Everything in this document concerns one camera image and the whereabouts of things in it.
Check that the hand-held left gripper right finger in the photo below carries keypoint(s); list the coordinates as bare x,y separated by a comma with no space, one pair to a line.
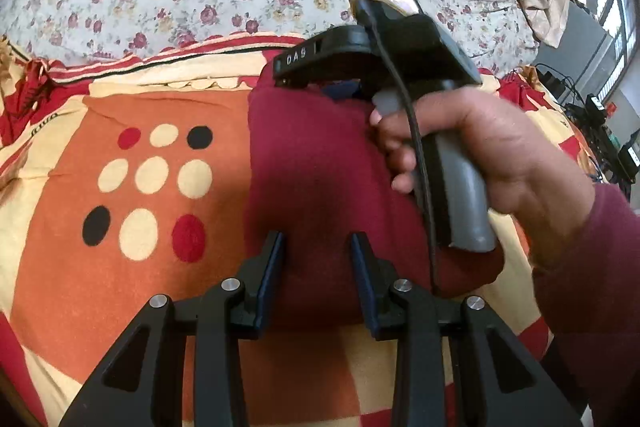
361,279

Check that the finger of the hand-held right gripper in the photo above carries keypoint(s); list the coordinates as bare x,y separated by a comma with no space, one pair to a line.
342,90

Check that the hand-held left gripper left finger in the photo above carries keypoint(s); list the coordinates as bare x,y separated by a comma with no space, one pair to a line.
271,279

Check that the dark red garment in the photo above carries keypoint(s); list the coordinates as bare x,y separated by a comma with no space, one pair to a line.
310,167

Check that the person's right forearm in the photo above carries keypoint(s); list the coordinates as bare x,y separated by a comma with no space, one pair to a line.
600,307

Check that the person's right hand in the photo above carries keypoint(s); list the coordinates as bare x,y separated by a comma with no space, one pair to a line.
500,147

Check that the black power adapter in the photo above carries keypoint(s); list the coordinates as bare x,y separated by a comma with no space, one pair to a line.
595,104

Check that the orange cream printed blanket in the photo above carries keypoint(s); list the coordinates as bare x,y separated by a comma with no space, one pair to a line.
75,267

